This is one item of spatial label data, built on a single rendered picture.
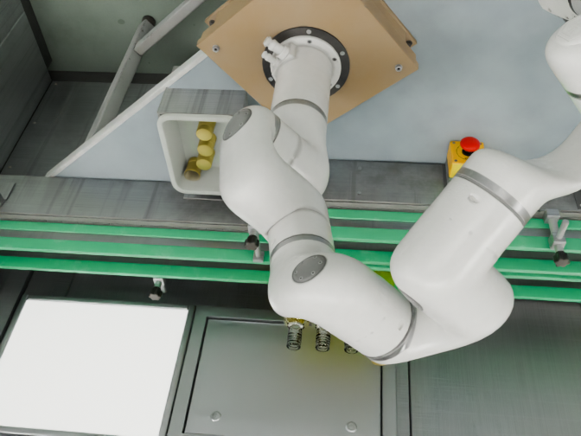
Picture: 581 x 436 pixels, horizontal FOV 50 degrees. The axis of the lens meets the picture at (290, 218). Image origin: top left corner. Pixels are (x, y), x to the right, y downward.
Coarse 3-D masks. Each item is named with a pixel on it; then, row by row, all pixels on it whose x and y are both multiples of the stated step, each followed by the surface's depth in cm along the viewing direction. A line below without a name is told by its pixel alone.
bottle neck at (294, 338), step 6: (294, 324) 129; (300, 324) 129; (288, 330) 129; (294, 330) 128; (300, 330) 128; (288, 336) 128; (294, 336) 127; (300, 336) 128; (288, 342) 127; (294, 342) 126; (300, 342) 127; (288, 348) 127; (294, 348) 128; (300, 348) 127
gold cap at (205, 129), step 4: (200, 124) 130; (204, 124) 130; (208, 124) 130; (212, 124) 131; (200, 128) 129; (204, 128) 129; (208, 128) 129; (212, 128) 130; (196, 132) 130; (200, 132) 130; (204, 132) 129; (208, 132) 129; (212, 132) 130; (200, 136) 130; (204, 136) 130; (208, 136) 130; (204, 140) 131
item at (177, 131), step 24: (168, 120) 128; (192, 120) 124; (216, 120) 123; (168, 144) 130; (192, 144) 138; (216, 144) 138; (168, 168) 135; (216, 168) 143; (192, 192) 140; (216, 192) 139
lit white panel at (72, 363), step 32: (32, 320) 148; (64, 320) 147; (96, 320) 147; (128, 320) 147; (160, 320) 146; (32, 352) 142; (64, 352) 142; (96, 352) 141; (128, 352) 141; (160, 352) 141; (0, 384) 137; (32, 384) 137; (64, 384) 137; (96, 384) 136; (128, 384) 136; (160, 384) 136; (0, 416) 132; (32, 416) 132; (64, 416) 132; (96, 416) 131; (128, 416) 131; (160, 416) 131
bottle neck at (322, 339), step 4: (316, 328) 129; (320, 328) 128; (316, 332) 128; (320, 332) 127; (324, 332) 127; (328, 332) 127; (316, 336) 128; (320, 336) 127; (324, 336) 127; (328, 336) 127; (316, 340) 127; (320, 340) 126; (324, 340) 126; (328, 340) 126; (316, 344) 126; (320, 344) 125; (324, 344) 125; (328, 344) 126; (316, 348) 126; (320, 348) 127; (324, 348) 127; (328, 348) 126
